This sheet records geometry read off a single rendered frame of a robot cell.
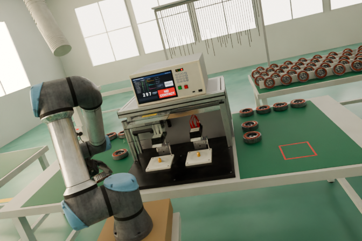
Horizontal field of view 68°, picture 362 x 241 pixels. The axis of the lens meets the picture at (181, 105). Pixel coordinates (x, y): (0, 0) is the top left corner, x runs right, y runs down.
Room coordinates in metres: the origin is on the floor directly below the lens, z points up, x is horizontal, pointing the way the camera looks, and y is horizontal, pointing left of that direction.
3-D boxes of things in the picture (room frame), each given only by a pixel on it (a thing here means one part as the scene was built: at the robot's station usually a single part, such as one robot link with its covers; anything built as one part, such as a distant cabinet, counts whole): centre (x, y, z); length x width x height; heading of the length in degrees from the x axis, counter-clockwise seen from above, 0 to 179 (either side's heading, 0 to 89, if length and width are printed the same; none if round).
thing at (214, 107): (1.57, 0.07, 1.03); 0.62 x 0.01 x 0.03; 78
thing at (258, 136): (1.54, -0.38, 0.77); 0.11 x 0.11 x 0.04
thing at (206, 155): (1.44, -0.03, 0.78); 0.15 x 0.15 x 0.01; 78
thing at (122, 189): (0.90, 0.30, 0.99); 0.13 x 0.12 x 0.14; 113
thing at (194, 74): (1.78, 0.01, 1.22); 0.44 x 0.39 x 0.20; 78
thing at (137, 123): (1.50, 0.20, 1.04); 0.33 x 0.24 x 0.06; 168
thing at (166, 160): (1.49, 0.21, 0.78); 0.15 x 0.15 x 0.01; 78
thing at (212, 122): (1.72, 0.04, 0.92); 0.66 x 0.01 x 0.30; 78
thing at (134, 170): (1.48, 0.09, 0.76); 0.64 x 0.47 x 0.02; 78
